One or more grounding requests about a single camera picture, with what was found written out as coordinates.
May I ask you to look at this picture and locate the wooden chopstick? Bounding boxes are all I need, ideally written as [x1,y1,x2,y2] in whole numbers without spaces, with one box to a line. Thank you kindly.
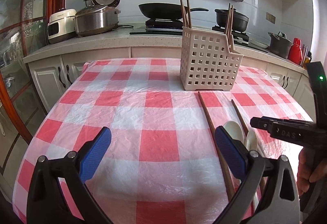
[225,5,233,38]
[180,0,188,27]
[186,0,192,28]
[224,3,231,38]
[231,99,249,136]
[228,6,234,50]
[226,5,234,39]
[197,91,236,201]

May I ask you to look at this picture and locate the white ceramic spoon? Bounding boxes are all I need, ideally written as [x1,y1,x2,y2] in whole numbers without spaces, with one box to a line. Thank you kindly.
[223,120,244,144]
[244,129,258,151]

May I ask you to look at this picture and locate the lower white kitchen cabinets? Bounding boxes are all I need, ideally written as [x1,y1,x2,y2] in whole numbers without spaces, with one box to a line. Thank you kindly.
[24,46,315,119]

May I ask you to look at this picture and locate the person's right hand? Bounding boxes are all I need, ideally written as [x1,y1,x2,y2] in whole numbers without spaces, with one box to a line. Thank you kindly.
[297,148,327,196]

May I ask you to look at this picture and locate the oil bottle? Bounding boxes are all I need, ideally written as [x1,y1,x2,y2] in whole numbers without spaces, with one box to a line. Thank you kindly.
[303,51,312,69]

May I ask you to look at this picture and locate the steel thermos bottle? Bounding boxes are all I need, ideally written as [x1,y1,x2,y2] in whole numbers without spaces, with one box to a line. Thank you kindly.
[300,44,308,67]

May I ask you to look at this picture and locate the red thermos jug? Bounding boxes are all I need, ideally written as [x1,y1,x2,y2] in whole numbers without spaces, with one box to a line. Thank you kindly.
[288,38,303,65]

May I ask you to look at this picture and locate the grey stock pot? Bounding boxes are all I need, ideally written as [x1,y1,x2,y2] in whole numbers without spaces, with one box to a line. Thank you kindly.
[268,32,292,59]

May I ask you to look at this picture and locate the red white checkered tablecloth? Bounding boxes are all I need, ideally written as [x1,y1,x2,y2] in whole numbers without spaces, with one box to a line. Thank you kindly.
[12,58,309,223]

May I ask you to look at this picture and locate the white perforated utensil basket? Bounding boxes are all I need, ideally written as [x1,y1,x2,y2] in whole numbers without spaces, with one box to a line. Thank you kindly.
[180,27,243,91]

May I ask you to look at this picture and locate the black lidded pot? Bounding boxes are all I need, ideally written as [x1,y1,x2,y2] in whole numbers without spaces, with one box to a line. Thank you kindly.
[214,8,250,33]

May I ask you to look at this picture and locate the white small cooker appliance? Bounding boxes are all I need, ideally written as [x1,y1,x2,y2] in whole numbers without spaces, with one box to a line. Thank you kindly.
[48,8,77,44]

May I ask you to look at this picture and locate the black gas cooktop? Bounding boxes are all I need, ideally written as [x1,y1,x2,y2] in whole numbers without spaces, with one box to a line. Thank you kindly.
[130,19,268,53]

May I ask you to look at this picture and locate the black wok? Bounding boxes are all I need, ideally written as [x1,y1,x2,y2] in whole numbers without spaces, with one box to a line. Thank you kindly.
[138,2,210,21]

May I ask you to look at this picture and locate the red framed glass door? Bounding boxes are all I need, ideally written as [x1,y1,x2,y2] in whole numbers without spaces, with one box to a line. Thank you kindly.
[1,0,65,173]

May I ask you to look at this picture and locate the silver open rice cooker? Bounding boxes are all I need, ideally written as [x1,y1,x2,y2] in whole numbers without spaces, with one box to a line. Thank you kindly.
[75,0,120,37]

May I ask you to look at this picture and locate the wall power socket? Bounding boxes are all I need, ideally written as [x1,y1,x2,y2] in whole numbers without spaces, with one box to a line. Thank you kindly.
[265,12,276,24]

